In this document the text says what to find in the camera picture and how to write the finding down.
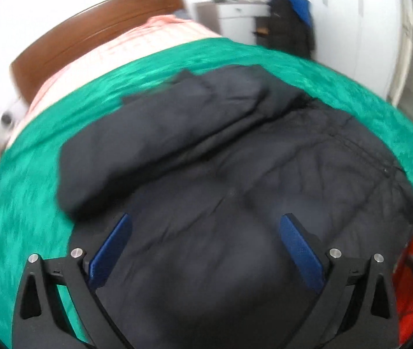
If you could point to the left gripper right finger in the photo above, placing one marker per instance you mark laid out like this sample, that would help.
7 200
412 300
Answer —
355 305

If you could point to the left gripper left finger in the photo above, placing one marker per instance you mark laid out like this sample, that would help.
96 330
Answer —
40 320

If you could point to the black puffer jacket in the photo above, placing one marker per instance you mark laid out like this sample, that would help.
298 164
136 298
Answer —
205 167

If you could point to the green satin bedspread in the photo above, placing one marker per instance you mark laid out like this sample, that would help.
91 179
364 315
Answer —
30 220

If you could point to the brown wooden headboard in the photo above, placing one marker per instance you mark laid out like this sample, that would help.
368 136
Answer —
78 35

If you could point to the white wardrobe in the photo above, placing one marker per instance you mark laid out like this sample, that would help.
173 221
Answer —
369 41

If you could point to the hanging black and blue coat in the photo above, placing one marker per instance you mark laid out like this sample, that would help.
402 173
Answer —
288 28

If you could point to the white bedside cabinet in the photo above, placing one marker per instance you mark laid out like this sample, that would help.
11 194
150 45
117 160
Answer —
233 20

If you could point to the pink striped bed sheet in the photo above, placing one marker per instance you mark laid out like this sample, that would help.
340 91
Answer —
159 33

